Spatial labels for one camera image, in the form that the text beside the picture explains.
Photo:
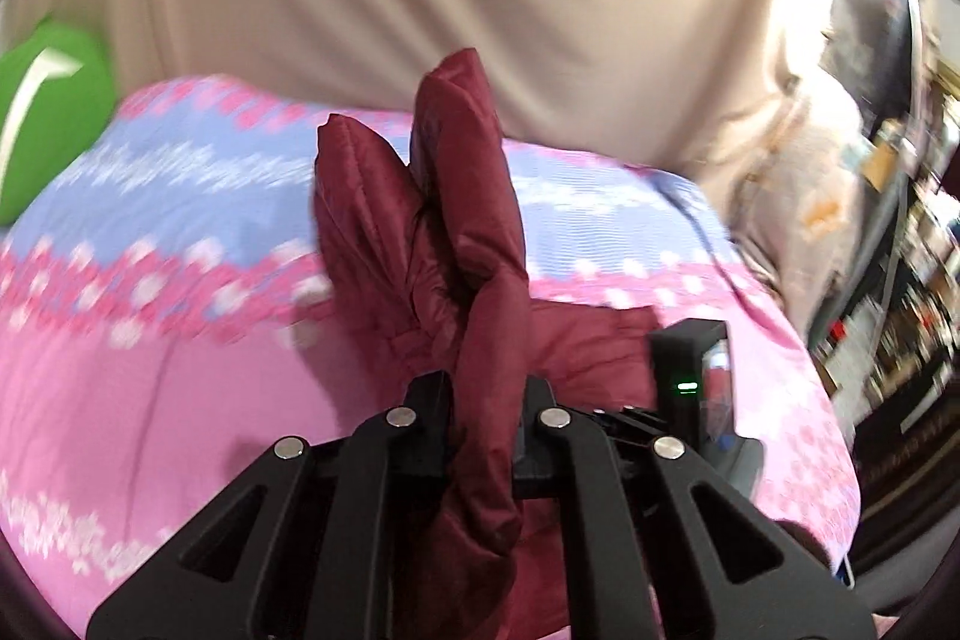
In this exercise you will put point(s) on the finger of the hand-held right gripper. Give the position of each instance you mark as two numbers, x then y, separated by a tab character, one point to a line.
626	421

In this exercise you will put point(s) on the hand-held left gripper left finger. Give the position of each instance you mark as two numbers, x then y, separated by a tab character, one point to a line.
431	407

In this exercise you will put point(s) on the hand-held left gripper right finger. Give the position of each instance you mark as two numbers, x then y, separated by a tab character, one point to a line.
536	437

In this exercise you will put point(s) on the maroon puffer jacket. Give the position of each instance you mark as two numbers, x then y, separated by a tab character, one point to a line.
480	235

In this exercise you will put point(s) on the patterned beige cloth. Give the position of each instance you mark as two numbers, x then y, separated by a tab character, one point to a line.
810	197

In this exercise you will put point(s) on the cluttered shelf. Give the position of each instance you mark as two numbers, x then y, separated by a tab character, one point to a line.
922	280

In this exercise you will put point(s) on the pink floral blanket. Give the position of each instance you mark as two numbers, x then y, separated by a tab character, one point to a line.
150	347

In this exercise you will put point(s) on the green pillow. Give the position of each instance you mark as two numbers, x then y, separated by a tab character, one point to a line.
52	123

